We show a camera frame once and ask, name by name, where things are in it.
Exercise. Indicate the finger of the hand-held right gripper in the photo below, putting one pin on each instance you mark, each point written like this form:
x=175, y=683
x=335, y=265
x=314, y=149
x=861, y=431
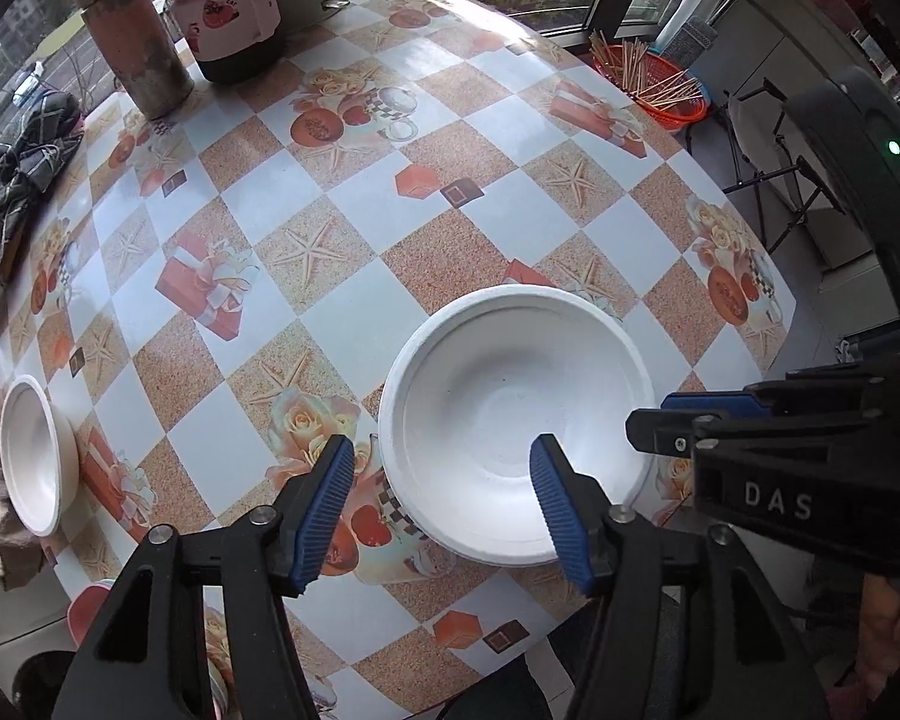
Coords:
x=709, y=403
x=667, y=431

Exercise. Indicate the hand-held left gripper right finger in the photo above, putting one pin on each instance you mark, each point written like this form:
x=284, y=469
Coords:
x=559, y=517

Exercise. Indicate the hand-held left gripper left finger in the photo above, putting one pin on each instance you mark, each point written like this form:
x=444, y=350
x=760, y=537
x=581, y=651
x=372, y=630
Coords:
x=322, y=517

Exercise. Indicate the white disposable bowl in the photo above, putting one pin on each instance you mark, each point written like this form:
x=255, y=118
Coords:
x=480, y=390
x=30, y=457

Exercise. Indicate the pink square plate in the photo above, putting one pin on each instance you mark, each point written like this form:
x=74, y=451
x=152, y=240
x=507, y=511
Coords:
x=82, y=611

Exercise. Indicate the person's right forearm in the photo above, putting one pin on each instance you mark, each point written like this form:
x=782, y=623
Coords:
x=896, y=637

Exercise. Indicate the folding chair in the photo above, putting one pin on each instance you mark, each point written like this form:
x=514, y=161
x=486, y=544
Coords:
x=750, y=135

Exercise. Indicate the checkered printed tablecloth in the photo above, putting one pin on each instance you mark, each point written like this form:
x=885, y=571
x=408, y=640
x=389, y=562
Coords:
x=457, y=255

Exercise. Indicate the orange plastic basket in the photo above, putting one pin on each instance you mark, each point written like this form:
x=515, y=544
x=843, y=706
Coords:
x=675, y=111

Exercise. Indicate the white washing machine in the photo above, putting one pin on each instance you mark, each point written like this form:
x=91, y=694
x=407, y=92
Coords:
x=41, y=682

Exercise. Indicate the bundle of bamboo skewers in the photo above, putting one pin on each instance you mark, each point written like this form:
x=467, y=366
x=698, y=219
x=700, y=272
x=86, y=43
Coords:
x=630, y=64

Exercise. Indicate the dark plaid cloth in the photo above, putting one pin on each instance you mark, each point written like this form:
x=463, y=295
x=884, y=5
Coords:
x=15, y=180

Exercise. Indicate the pink strawberry print mug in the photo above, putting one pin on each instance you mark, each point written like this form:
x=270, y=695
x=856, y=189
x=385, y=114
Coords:
x=225, y=22

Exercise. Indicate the pink worn thermos bottle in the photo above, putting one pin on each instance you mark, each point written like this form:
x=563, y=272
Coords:
x=139, y=45

